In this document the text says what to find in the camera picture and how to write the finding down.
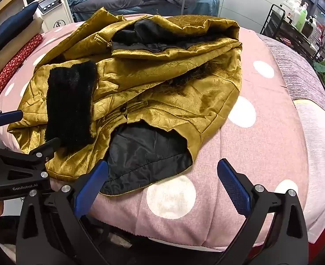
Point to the grey striped sheet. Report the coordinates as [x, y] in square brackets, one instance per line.
[297, 69]

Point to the massage bed with grey blanket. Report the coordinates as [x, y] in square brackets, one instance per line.
[140, 1]

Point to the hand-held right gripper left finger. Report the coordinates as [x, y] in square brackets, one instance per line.
[92, 190]

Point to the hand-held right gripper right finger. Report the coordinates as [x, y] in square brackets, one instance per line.
[234, 187]

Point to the red patterned cloth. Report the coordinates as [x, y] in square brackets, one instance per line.
[10, 66]

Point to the gold jacket with black lining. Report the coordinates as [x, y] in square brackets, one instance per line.
[165, 88]

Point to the white machine with control panel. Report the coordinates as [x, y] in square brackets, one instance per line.
[57, 19]

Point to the dark blue pillow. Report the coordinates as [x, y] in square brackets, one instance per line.
[7, 30]

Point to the dark bottle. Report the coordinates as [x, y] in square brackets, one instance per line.
[308, 26]

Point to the white bottle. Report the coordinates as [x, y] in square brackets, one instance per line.
[290, 9]

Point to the pink polka dot blanket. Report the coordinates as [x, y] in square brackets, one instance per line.
[234, 149]

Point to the green bottle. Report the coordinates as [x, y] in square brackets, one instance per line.
[302, 16]

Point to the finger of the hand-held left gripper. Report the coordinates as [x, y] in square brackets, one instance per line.
[45, 151]
[10, 116]

